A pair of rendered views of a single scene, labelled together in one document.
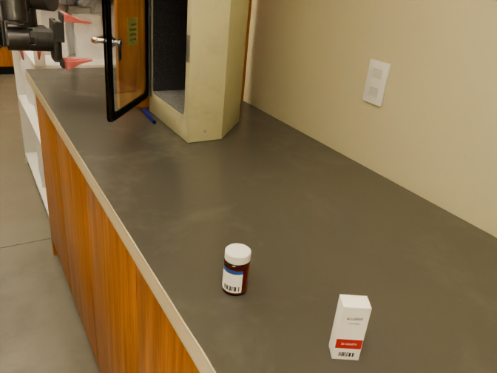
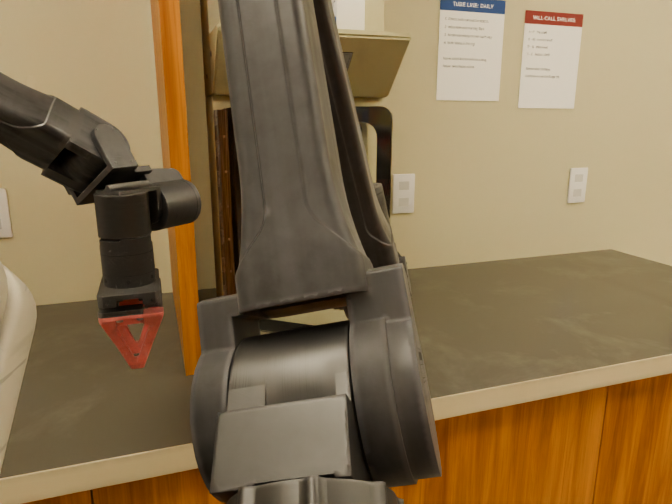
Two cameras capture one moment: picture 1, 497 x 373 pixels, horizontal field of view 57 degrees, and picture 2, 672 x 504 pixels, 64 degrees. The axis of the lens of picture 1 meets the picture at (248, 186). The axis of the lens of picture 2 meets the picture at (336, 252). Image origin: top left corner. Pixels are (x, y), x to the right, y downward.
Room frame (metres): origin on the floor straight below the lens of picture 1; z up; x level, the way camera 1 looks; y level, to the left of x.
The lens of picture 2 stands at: (1.06, 1.24, 1.37)
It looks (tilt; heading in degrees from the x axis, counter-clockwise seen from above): 14 degrees down; 284
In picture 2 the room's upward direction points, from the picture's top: straight up
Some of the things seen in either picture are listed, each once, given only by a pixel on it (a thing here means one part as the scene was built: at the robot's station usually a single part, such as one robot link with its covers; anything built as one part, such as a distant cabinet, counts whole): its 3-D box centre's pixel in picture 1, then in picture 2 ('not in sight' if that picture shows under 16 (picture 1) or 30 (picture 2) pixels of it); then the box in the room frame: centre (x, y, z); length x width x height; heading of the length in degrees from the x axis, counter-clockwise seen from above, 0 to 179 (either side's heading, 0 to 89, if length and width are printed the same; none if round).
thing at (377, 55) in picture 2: not in sight; (310, 64); (1.33, 0.32, 1.46); 0.32 x 0.11 x 0.10; 33
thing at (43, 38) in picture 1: (44, 39); not in sight; (1.20, 0.56, 1.19); 0.07 x 0.07 x 0.10; 32
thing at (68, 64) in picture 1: (74, 54); not in sight; (1.23, 0.50, 1.16); 0.09 x 0.07 x 0.07; 122
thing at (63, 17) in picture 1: (72, 27); not in sight; (1.23, 0.50, 1.23); 0.09 x 0.07 x 0.07; 122
